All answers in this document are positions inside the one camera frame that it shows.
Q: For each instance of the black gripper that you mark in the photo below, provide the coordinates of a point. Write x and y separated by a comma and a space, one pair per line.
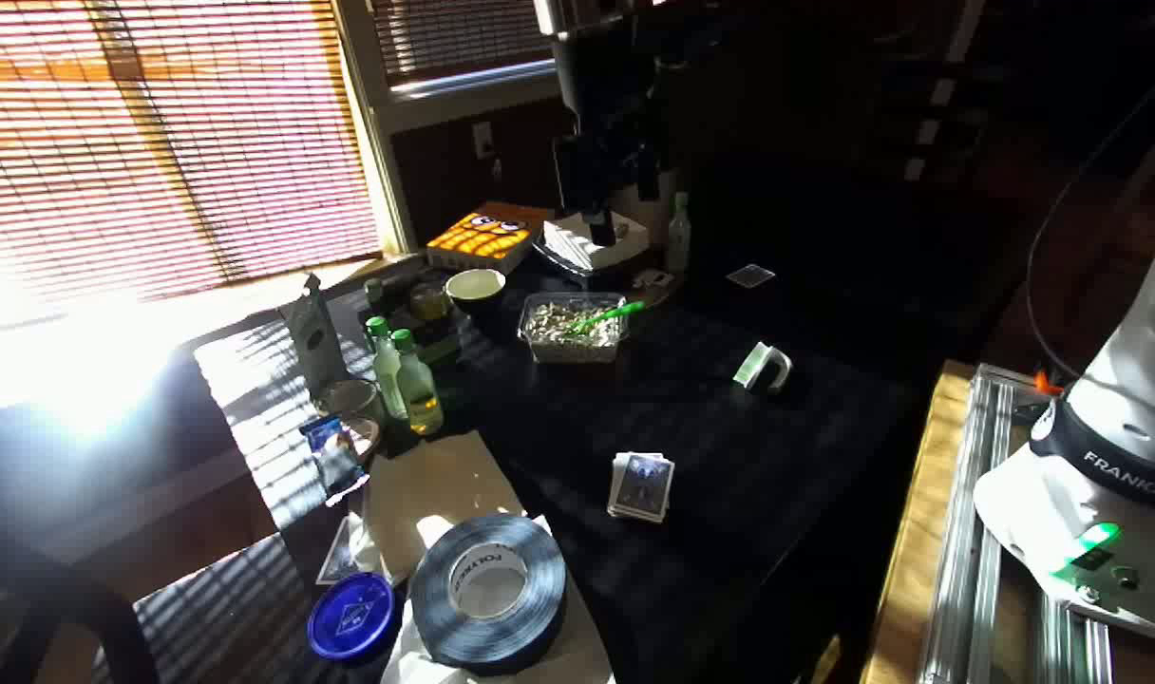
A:
601, 155

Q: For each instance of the green box with jars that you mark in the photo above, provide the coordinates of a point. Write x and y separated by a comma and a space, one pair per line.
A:
407, 316

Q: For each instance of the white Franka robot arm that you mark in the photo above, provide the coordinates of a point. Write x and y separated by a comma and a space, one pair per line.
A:
1134, 380

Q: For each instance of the white flat box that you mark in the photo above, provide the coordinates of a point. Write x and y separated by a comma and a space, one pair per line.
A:
572, 242

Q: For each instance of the small white bottle green cap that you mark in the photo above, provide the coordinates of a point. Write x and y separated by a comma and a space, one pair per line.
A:
678, 237

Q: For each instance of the green plastic piece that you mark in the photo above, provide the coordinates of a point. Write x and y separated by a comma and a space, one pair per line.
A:
604, 316

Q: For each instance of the clear plastic food container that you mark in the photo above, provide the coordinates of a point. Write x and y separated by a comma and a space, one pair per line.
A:
558, 332

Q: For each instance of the yellow lid jar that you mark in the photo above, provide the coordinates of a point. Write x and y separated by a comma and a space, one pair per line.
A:
425, 304

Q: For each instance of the white mug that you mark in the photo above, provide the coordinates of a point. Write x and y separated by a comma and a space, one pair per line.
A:
759, 368

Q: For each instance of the small window blinds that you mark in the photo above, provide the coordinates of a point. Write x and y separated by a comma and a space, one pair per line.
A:
456, 31

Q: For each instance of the clear bottle green cap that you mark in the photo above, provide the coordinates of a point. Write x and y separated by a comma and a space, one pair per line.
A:
383, 368
418, 388

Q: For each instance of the small round dish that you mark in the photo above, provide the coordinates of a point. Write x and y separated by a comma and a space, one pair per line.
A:
352, 405

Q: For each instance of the brown cardboard sheet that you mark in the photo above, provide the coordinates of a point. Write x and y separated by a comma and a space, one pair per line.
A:
431, 489

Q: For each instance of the blue snack packet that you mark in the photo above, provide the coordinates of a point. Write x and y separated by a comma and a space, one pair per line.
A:
335, 455

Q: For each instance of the crumpled white paper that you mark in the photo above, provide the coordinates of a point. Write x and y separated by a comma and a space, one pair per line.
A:
352, 554

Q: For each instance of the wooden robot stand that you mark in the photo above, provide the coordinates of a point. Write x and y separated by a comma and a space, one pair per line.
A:
904, 546

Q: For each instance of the large window blinds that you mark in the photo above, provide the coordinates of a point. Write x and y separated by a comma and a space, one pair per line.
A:
162, 127

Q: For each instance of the blue round lid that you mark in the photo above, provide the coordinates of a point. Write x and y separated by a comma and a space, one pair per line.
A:
352, 616

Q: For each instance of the dark chair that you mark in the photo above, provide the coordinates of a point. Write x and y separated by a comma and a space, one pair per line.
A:
46, 608

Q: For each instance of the wall outlet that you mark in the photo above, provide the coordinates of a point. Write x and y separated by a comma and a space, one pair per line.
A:
482, 139

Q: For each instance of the metal rail frame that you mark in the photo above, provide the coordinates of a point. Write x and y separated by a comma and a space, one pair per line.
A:
971, 546

